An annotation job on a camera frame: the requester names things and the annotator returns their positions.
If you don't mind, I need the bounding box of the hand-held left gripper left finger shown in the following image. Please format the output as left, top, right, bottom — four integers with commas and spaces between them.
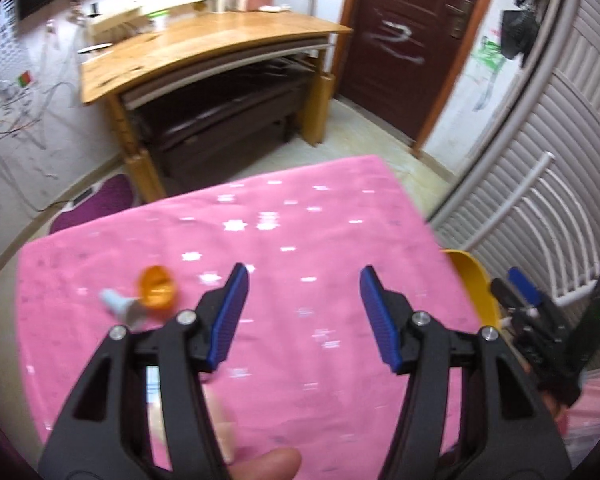
37, 261, 251, 480

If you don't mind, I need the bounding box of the wooden desk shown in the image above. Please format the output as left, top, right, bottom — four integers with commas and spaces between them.
78, 10, 353, 203

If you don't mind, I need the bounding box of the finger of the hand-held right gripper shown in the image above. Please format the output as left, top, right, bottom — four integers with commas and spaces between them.
490, 279, 536, 320
507, 267, 548, 311

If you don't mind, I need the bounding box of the dark folded mattress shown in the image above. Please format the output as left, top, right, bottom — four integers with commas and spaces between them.
130, 60, 301, 181

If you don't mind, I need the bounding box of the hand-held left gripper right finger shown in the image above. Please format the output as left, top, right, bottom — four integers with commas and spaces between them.
359, 266, 568, 480

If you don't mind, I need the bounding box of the tangle of wall cables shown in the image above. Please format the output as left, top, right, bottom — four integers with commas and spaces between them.
0, 20, 81, 211

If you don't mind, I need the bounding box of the white slatted door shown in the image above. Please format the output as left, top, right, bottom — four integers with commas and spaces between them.
430, 0, 600, 306

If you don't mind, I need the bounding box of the yellow bin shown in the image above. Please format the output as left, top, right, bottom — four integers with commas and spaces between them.
440, 249, 503, 331

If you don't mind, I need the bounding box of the white metal rack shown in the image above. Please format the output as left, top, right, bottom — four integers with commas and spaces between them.
482, 152, 600, 306

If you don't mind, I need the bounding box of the metal door handle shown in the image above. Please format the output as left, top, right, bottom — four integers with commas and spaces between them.
445, 0, 473, 38

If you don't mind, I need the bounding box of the pink star-print tablecloth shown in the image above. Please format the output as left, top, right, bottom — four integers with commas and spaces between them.
14, 155, 486, 476

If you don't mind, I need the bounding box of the grey plastic funnel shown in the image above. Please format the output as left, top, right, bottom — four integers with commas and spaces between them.
98, 289, 148, 331

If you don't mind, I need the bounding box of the person's left hand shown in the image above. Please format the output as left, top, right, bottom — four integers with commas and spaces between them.
205, 390, 302, 480

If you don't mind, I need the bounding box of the eye chart poster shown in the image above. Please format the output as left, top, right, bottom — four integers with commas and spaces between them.
0, 0, 31, 91

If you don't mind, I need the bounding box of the purple stool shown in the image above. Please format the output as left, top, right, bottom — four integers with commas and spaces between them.
47, 174, 136, 235

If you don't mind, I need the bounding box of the dark brown door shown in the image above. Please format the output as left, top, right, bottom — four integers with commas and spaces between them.
330, 0, 501, 153

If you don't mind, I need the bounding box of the orange plastic bowl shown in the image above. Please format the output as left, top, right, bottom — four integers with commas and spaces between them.
137, 265, 178, 311

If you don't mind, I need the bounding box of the wooden desk shelf riser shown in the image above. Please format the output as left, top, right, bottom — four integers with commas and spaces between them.
85, 0, 216, 36

